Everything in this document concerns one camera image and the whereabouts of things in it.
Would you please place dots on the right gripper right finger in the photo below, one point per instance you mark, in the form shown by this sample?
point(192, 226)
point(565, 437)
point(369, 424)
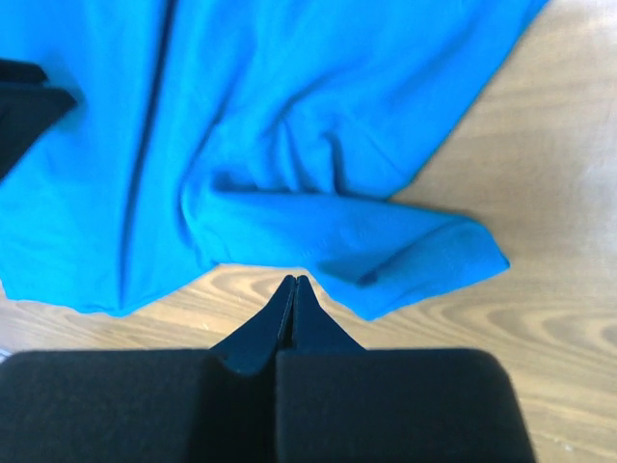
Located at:
point(339, 402)

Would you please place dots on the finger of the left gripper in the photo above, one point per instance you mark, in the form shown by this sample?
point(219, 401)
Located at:
point(28, 108)

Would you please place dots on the blue t shirt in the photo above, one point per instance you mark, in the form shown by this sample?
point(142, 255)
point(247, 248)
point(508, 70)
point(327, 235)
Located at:
point(270, 133)

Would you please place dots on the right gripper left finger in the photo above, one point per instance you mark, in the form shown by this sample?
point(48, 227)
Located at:
point(181, 405)

